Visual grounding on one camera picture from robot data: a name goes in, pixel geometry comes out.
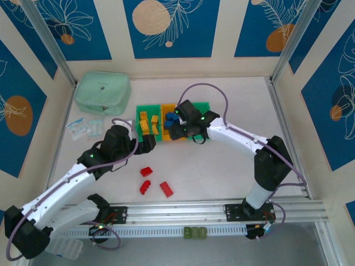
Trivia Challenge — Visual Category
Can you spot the green plastic container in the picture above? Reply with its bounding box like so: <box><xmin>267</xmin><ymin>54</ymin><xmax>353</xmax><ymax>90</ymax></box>
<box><xmin>188</xmin><ymin>101</ymin><xmax>211</xmax><ymax>141</ymax></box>
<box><xmin>135</xmin><ymin>104</ymin><xmax>163</xmax><ymax>143</ymax></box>

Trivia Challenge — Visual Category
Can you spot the yellow plastic container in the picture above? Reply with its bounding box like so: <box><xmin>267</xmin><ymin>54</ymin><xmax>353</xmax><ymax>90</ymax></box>
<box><xmin>161</xmin><ymin>103</ymin><xmax>190</xmax><ymax>142</ymax></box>

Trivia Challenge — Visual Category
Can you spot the blue white paper packet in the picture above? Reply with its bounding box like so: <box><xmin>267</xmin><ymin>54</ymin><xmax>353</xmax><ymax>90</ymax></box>
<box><xmin>65</xmin><ymin>117</ymin><xmax>92</xmax><ymax>142</ymax></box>

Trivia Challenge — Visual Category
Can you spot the red stepped lego brick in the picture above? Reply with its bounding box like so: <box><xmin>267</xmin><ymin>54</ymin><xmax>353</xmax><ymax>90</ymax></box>
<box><xmin>139</xmin><ymin>180</ymin><xmax>152</xmax><ymax>196</ymax></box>

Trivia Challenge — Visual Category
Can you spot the flat red lego brick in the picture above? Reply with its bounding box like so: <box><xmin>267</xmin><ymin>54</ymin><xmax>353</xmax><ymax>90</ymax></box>
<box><xmin>159</xmin><ymin>181</ymin><xmax>175</xmax><ymax>198</ymax></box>

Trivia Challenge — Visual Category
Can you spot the mint green zip pouch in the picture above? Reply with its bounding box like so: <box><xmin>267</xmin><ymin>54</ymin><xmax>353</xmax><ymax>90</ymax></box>
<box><xmin>73</xmin><ymin>71</ymin><xmax>133</xmax><ymax>116</ymax></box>

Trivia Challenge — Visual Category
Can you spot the black base electronics module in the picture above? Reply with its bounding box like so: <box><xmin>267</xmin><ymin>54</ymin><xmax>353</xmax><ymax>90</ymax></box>
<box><xmin>88</xmin><ymin>223</ymin><xmax>111</xmax><ymax>244</ymax></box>
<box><xmin>245</xmin><ymin>221</ymin><xmax>278</xmax><ymax>242</ymax></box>

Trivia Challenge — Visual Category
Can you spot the clear plastic organizer box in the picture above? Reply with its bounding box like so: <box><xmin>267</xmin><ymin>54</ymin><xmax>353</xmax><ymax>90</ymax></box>
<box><xmin>44</xmin><ymin>238</ymin><xmax>84</xmax><ymax>260</ymax></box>

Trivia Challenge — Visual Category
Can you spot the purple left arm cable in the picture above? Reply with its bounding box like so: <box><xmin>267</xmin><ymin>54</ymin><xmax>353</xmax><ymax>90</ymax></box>
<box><xmin>5</xmin><ymin>118</ymin><xmax>139</xmax><ymax>261</ymax></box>

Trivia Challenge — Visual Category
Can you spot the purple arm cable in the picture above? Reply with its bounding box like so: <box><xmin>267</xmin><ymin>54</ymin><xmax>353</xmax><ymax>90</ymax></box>
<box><xmin>179</xmin><ymin>83</ymin><xmax>307</xmax><ymax>242</ymax></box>
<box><xmin>5</xmin><ymin>118</ymin><xmax>139</xmax><ymax>261</ymax></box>

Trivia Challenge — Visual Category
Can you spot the black strap loop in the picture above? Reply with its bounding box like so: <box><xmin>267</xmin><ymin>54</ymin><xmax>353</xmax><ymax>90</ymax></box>
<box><xmin>191</xmin><ymin>132</ymin><xmax>207</xmax><ymax>145</ymax></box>

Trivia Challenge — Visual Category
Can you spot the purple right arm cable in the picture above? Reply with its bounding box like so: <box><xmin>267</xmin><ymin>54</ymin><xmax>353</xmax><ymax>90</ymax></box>
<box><xmin>179</xmin><ymin>83</ymin><xmax>307</xmax><ymax>242</ymax></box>

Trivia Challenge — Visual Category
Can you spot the aluminium side rail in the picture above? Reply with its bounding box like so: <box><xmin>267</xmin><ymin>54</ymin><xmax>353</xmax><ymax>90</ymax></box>
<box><xmin>265</xmin><ymin>77</ymin><xmax>311</xmax><ymax>199</ymax></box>
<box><xmin>44</xmin><ymin>85</ymin><xmax>77</xmax><ymax>195</ymax></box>

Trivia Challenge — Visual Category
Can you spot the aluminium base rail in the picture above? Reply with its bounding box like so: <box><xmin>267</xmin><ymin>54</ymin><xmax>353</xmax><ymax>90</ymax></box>
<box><xmin>108</xmin><ymin>195</ymin><xmax>329</xmax><ymax>226</ymax></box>

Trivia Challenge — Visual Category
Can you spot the white slotted cable duct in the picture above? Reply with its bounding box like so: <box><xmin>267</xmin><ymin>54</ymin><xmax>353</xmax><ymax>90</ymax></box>
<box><xmin>59</xmin><ymin>223</ymin><xmax>249</xmax><ymax>239</ymax></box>

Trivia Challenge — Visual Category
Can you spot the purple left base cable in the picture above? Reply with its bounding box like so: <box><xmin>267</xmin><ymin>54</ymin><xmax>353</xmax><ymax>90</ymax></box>
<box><xmin>91</xmin><ymin>221</ymin><xmax>122</xmax><ymax>252</ymax></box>

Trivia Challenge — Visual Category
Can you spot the blue floral wall panel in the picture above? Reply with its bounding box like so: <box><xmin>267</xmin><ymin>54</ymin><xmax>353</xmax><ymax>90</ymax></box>
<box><xmin>35</xmin><ymin>0</ymin><xmax>113</xmax><ymax>62</ymax></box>
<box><xmin>288</xmin><ymin>0</ymin><xmax>342</xmax><ymax>75</ymax></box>
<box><xmin>234</xmin><ymin>0</ymin><xmax>308</xmax><ymax>58</ymax></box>
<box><xmin>123</xmin><ymin>0</ymin><xmax>221</xmax><ymax>59</ymax></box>
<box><xmin>0</xmin><ymin>40</ymin><xmax>48</xmax><ymax>178</ymax></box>
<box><xmin>0</xmin><ymin>0</ymin><xmax>58</xmax><ymax>80</ymax></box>
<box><xmin>301</xmin><ymin>26</ymin><xmax>355</xmax><ymax>172</ymax></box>

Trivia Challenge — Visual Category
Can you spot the aluminium frame post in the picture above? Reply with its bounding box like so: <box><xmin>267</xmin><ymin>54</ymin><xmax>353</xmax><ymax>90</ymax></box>
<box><xmin>269</xmin><ymin>0</ymin><xmax>324</xmax><ymax>83</ymax></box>
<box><xmin>315</xmin><ymin>221</ymin><xmax>342</xmax><ymax>266</ymax></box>
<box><xmin>21</xmin><ymin>0</ymin><xmax>78</xmax><ymax>86</ymax></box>

